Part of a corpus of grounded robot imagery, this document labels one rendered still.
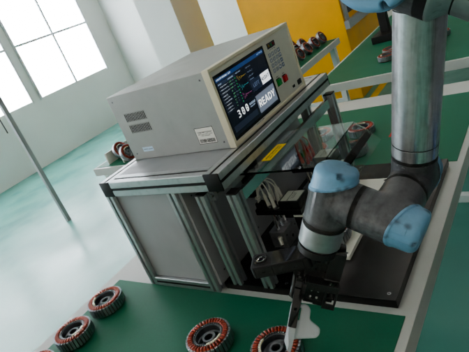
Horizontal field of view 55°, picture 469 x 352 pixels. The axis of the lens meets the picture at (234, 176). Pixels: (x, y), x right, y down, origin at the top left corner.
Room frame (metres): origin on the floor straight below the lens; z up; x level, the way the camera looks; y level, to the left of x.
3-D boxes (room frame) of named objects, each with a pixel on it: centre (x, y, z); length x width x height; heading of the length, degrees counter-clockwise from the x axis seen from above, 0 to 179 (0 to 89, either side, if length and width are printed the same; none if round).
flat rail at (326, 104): (1.20, -0.19, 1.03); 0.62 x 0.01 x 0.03; 139
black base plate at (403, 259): (1.15, -0.25, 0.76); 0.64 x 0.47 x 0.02; 139
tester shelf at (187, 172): (1.35, -0.02, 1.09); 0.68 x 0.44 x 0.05; 139
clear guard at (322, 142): (1.04, -0.17, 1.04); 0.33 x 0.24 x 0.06; 49
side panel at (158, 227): (1.15, 0.25, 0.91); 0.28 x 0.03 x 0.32; 49
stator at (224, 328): (0.86, 0.20, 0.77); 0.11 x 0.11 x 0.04
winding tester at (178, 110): (1.36, -0.03, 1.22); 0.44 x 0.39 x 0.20; 139
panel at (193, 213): (1.30, -0.07, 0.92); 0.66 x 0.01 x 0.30; 139
